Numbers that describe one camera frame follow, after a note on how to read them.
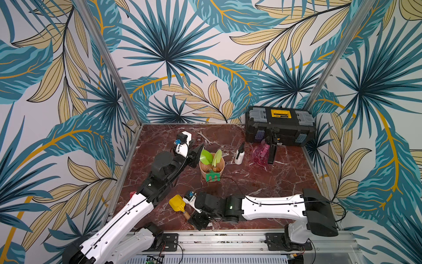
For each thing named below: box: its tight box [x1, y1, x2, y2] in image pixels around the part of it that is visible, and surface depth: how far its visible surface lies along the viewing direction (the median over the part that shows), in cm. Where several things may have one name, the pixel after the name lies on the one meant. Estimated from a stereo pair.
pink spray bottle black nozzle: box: [253, 127, 280, 167], surface depth 88 cm
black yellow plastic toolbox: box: [245, 106, 318, 147], surface depth 102 cm
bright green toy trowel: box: [199, 149, 213, 165], surface depth 90 cm
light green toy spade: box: [212, 149, 223, 168], surface depth 89 cm
